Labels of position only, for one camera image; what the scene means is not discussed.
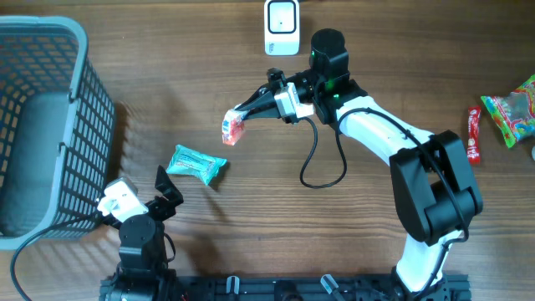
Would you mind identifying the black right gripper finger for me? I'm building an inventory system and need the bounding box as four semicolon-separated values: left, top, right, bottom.
236;85;273;111
243;105;280;120

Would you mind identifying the small red white carton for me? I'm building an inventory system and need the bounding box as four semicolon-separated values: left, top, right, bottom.
222;110;247;145

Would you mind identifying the teal tissue pack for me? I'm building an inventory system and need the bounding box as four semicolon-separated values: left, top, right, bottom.
166;145;227;186

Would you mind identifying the red Nescafe stick sachet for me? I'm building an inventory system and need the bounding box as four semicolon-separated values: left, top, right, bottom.
466;106;482;165

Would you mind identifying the Haribo gummy bag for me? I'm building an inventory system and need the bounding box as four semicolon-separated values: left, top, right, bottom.
481;75;534;148

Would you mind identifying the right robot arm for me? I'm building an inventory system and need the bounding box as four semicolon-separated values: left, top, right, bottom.
222;28;483;300

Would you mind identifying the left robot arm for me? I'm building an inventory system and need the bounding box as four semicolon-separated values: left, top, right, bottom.
97;166;188;301

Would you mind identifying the white barcode scanner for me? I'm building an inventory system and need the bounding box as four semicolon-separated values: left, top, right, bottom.
264;0;300;56

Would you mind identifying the grey plastic shopping basket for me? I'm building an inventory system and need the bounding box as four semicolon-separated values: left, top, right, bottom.
1;16;115;251

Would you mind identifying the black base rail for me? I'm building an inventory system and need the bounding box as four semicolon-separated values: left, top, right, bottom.
99;271;471;301

